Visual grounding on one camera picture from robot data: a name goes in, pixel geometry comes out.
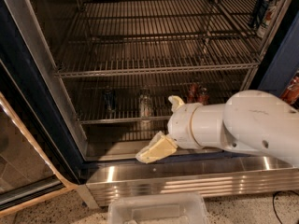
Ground orange packet right compartment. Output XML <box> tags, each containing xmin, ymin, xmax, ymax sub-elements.
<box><xmin>280</xmin><ymin>76</ymin><xmax>299</xmax><ymax>105</ymax></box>

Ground clear glass bottle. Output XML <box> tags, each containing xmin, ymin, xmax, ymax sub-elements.
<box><xmin>139</xmin><ymin>88</ymin><xmax>152</xmax><ymax>122</ymax></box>

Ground bottom wire fridge shelf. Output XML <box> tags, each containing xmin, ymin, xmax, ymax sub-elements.
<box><xmin>74</xmin><ymin>77</ymin><xmax>247</xmax><ymax>125</ymax></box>

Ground red soda can rear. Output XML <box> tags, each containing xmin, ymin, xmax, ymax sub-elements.
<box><xmin>187</xmin><ymin>83</ymin><xmax>198</xmax><ymax>103</ymax></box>

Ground wire fridge shelf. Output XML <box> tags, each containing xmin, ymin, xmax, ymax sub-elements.
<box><xmin>74</xmin><ymin>77</ymin><xmax>247</xmax><ymax>125</ymax></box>
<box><xmin>55</xmin><ymin>33</ymin><xmax>260</xmax><ymax>78</ymax></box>
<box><xmin>72</xmin><ymin>0</ymin><xmax>255</xmax><ymax>42</ymax></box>

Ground glass fridge door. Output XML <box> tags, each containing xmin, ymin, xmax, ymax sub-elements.
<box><xmin>0</xmin><ymin>63</ymin><xmax>78</xmax><ymax>217</ymax></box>

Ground white can top shelf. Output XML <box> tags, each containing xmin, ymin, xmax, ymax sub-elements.
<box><xmin>256</xmin><ymin>0</ymin><xmax>280</xmax><ymax>38</ymax></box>

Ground stainless steel fridge base grille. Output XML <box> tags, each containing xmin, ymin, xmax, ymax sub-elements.
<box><xmin>86</xmin><ymin>157</ymin><xmax>299</xmax><ymax>206</ymax></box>

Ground black cable on floor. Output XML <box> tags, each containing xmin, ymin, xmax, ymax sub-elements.
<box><xmin>272</xmin><ymin>189</ymin><xmax>299</xmax><ymax>224</ymax></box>

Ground middle wire fridge shelf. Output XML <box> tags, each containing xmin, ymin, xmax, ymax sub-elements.
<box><xmin>55</xmin><ymin>33</ymin><xmax>260</xmax><ymax>78</ymax></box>

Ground upper wire fridge shelf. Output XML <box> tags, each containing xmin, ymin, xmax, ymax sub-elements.
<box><xmin>72</xmin><ymin>0</ymin><xmax>255</xmax><ymax>42</ymax></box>

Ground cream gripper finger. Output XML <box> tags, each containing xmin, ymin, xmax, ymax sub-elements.
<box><xmin>168</xmin><ymin>95</ymin><xmax>184</xmax><ymax>112</ymax></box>
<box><xmin>135</xmin><ymin>132</ymin><xmax>178</xmax><ymax>163</ymax></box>

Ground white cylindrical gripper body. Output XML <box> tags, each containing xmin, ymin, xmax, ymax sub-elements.
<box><xmin>167</xmin><ymin>103</ymin><xmax>202</xmax><ymax>149</ymax></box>

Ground dark blue can top shelf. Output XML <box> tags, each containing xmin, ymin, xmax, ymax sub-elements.
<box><xmin>248</xmin><ymin>0</ymin><xmax>273</xmax><ymax>29</ymax></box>

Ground blue pepsi can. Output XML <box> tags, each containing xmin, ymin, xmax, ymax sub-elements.
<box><xmin>104</xmin><ymin>87</ymin><xmax>116</xmax><ymax>112</ymax></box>

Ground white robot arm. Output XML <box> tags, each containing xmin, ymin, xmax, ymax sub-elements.
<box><xmin>136</xmin><ymin>90</ymin><xmax>299</xmax><ymax>167</ymax></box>

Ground red soda can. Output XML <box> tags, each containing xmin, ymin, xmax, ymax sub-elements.
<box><xmin>197</xmin><ymin>88</ymin><xmax>209</xmax><ymax>105</ymax></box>
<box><xmin>187</xmin><ymin>83</ymin><xmax>198</xmax><ymax>103</ymax></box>

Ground clear plastic bin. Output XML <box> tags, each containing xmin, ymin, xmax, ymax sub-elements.
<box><xmin>107</xmin><ymin>192</ymin><xmax>210</xmax><ymax>224</ymax></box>

